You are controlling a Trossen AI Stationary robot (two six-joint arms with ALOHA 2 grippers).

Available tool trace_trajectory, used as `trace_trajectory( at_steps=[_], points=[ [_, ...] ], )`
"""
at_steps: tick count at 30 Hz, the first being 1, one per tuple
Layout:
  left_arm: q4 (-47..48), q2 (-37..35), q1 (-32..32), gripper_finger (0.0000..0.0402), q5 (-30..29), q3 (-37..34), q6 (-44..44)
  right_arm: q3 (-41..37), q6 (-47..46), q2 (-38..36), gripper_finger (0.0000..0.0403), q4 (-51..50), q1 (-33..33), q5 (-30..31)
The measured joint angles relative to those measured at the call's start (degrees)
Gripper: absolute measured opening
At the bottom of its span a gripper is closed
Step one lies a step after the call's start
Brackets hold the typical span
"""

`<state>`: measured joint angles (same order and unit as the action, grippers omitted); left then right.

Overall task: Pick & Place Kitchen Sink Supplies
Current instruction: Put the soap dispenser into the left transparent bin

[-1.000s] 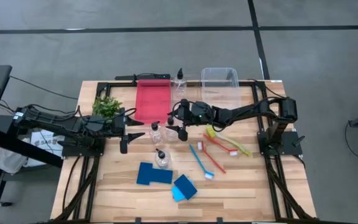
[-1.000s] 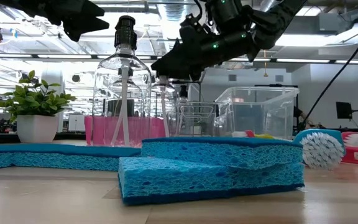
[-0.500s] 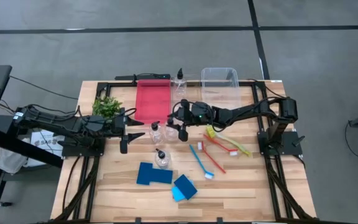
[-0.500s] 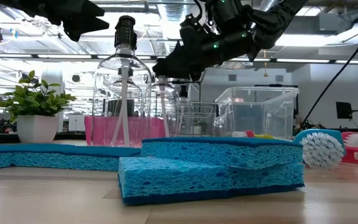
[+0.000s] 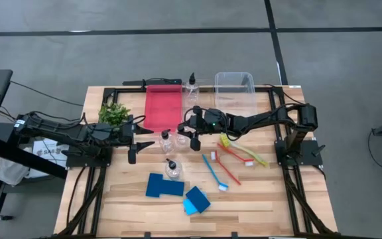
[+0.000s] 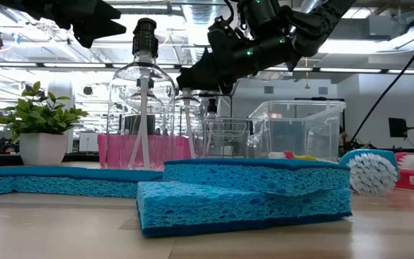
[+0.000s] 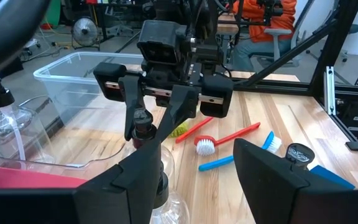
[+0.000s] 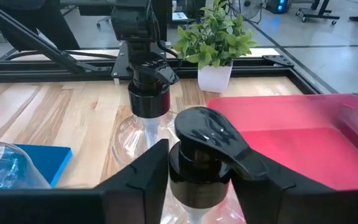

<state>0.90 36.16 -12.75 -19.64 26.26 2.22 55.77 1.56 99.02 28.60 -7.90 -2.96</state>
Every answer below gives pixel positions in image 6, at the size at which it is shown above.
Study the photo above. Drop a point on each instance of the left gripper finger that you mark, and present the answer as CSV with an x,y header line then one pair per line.
x,y
101,12
97,34

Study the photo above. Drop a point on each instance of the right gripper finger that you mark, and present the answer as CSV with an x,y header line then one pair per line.
x,y
207,77

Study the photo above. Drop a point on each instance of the yellow-green dish brush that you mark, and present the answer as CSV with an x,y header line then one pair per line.
x,y
307,157

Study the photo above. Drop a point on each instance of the blue dish brush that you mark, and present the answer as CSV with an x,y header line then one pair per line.
x,y
372,174

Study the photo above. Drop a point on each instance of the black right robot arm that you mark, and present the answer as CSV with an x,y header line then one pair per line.
x,y
318,21

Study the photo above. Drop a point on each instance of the clear plastic organizer tray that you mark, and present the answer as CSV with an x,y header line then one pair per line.
x,y
243,140

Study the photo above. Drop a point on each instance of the clear plastic storage bin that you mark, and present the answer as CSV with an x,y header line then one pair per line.
x,y
300,126

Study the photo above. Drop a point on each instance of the pink plastic tray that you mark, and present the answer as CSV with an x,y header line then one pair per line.
x,y
102,151

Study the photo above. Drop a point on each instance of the green plant in white pot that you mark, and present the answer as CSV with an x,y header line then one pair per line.
x,y
43,147

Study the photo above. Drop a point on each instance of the black background monitor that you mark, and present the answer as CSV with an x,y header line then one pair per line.
x,y
397,127

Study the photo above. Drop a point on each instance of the long red dish brush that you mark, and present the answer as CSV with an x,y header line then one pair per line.
x,y
403,181

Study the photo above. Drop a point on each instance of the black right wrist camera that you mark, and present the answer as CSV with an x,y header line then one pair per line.
x,y
223,36

